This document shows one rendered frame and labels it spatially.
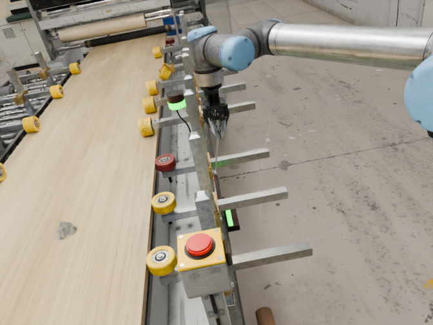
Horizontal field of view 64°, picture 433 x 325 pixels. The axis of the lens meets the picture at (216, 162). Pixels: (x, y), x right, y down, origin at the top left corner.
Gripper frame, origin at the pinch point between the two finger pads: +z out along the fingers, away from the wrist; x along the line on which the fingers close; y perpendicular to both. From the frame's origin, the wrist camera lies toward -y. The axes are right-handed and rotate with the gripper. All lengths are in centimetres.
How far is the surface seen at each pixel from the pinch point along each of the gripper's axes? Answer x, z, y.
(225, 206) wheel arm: -2.8, 17.3, 18.9
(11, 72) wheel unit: -116, -9, -112
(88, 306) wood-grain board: -41, 11, 54
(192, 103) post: -7.3, -12.7, -1.8
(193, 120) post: -8.1, -6.5, -1.8
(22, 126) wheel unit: -96, 5, -59
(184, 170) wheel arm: -16.2, 16.3, -6.1
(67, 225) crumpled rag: -53, 10, 22
